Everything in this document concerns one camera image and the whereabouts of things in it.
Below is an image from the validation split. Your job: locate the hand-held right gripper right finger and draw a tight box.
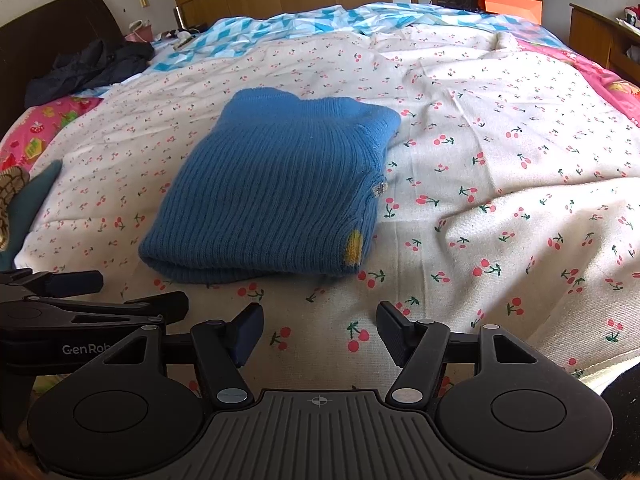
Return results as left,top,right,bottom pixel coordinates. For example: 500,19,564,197
376,301,538,407

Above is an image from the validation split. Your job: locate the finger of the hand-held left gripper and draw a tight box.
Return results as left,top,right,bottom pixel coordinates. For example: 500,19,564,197
0,269,104,298
0,291,190,331

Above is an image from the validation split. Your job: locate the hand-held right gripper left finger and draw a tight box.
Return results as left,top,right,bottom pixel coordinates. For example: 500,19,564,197
102,302,264,408

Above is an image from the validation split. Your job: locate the blue yellow striped knit sweater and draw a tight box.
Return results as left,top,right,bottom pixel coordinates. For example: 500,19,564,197
139,87,402,286

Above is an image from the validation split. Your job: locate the teal fleece cloth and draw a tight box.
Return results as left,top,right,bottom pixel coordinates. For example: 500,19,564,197
0,159,63,268

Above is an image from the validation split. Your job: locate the beige brown checked cloth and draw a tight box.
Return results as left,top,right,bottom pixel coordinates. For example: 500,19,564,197
0,167,31,253

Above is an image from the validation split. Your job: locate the pink strawberry print bedding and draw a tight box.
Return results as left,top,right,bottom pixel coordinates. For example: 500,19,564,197
0,95,103,171

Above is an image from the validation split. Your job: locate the white cherry print bedsheet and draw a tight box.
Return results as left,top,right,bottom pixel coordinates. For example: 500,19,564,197
15,25,640,396

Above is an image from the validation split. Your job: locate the cream yellow cloth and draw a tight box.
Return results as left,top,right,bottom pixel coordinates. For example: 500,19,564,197
570,350,632,388

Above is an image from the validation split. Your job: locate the dark navy jacket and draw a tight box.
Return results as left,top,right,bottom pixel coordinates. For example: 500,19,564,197
25,40,156,108

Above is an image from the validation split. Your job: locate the dark wooden headboard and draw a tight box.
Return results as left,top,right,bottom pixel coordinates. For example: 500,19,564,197
0,0,126,131

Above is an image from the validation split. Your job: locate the pink bag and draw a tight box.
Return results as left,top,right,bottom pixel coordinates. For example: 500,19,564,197
125,20,153,43

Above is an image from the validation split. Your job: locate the blue white diamond print quilt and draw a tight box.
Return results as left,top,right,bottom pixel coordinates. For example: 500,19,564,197
150,2,556,73

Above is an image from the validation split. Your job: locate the pink printed quilt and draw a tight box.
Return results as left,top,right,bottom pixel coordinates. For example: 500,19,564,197
520,37,640,126

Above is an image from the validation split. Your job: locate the orange box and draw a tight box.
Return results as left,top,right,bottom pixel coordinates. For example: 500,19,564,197
476,0,543,25

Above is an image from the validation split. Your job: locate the wooden nightstand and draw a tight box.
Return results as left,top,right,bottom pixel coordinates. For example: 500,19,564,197
569,2,640,86

